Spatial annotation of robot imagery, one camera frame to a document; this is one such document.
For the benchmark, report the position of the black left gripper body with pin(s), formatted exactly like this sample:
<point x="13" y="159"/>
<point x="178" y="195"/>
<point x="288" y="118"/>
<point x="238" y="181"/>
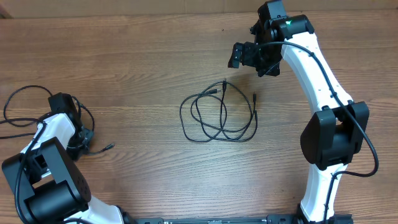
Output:
<point x="81" y="141"/>

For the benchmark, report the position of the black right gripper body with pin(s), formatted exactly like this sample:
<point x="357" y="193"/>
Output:
<point x="264" y="58"/>

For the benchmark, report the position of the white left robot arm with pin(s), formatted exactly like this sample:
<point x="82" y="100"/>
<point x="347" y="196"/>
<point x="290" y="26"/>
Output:
<point x="47" y="185"/>

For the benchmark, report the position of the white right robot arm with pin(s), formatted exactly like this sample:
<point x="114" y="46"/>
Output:
<point x="334" y="133"/>

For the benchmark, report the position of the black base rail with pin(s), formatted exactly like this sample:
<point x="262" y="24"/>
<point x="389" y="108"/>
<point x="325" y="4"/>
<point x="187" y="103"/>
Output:
<point x="270" y="219"/>

